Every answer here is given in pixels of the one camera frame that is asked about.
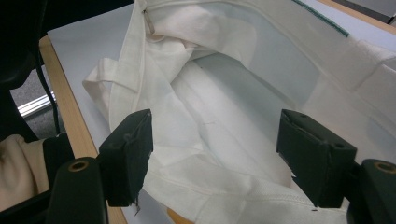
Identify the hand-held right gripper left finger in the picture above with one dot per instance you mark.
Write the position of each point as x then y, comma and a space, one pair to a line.
87, 186

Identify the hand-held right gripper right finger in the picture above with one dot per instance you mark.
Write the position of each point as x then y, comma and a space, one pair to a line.
317, 161

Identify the white tote bag with patches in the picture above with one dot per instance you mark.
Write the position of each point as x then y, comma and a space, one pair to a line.
218, 124

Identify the aluminium rail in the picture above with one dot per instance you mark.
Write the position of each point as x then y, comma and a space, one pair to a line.
34, 105

